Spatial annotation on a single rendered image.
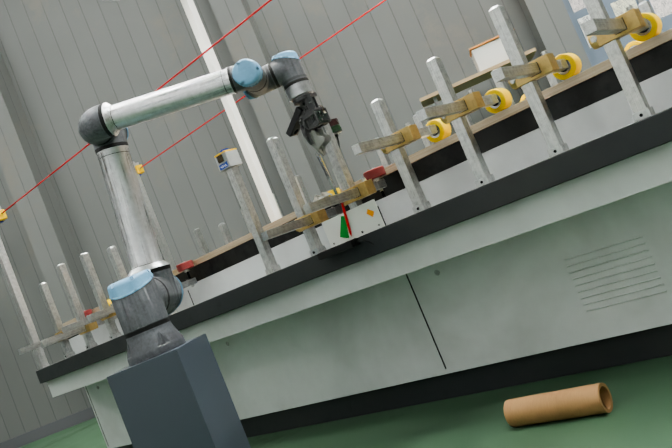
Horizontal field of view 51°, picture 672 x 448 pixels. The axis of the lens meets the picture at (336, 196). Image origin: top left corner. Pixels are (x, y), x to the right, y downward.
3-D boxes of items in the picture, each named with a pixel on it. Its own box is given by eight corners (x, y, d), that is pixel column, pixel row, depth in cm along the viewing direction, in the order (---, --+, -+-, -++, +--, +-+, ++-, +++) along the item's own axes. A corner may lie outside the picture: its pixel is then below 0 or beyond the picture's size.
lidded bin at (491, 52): (522, 59, 642) (511, 36, 644) (525, 52, 607) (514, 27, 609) (478, 79, 649) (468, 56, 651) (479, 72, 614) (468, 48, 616)
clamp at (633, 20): (641, 25, 179) (632, 7, 179) (591, 50, 187) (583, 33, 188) (647, 25, 184) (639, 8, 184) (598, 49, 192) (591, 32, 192)
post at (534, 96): (565, 157, 199) (497, 3, 202) (554, 161, 201) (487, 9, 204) (569, 155, 201) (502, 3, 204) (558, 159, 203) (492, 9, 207)
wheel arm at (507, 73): (506, 77, 178) (500, 64, 178) (494, 83, 181) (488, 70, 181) (573, 67, 217) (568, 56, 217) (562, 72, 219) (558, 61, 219)
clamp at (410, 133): (413, 139, 226) (407, 125, 226) (381, 155, 234) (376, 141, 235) (422, 137, 231) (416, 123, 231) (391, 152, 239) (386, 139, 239)
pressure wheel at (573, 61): (559, 48, 215) (545, 71, 219) (581, 62, 212) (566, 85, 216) (566, 48, 220) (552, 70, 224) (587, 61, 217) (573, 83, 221)
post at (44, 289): (71, 364, 387) (40, 282, 390) (68, 365, 389) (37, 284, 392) (77, 361, 389) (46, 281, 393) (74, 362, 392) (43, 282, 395)
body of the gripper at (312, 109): (319, 125, 237) (305, 92, 237) (302, 135, 242) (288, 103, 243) (333, 122, 242) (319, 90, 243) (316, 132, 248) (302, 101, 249)
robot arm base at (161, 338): (171, 350, 217) (159, 320, 218) (118, 371, 220) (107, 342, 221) (194, 337, 236) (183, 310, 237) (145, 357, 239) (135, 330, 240)
